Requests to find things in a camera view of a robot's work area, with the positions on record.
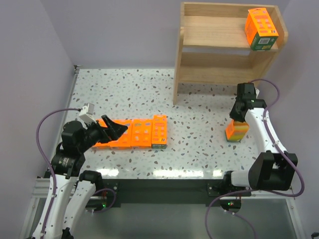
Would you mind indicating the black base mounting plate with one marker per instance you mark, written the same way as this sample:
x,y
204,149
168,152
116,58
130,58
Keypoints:
x,y
167,191

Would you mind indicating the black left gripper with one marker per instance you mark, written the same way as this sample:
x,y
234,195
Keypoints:
x,y
106,130

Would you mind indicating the orange sponge box wide left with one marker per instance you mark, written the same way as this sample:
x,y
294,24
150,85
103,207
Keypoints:
x,y
124,142

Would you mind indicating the wooden shelf unit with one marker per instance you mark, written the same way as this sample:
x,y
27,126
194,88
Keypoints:
x,y
212,47

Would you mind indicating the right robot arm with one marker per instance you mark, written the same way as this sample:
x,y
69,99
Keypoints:
x,y
274,168

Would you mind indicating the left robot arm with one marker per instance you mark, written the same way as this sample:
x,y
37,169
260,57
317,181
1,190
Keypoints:
x,y
70,189

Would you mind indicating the orange sponge box wide middle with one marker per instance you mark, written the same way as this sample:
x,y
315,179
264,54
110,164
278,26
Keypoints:
x,y
141,133

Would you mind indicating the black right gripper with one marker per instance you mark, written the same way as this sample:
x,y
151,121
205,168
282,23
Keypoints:
x,y
237,116

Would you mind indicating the orange sponge box narrow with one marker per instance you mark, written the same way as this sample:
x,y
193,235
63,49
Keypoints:
x,y
159,132
236,131

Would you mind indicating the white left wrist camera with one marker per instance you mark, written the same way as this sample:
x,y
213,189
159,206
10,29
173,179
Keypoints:
x,y
86,112

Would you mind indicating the orange sponge box wide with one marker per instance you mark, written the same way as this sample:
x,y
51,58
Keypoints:
x,y
124,142
141,133

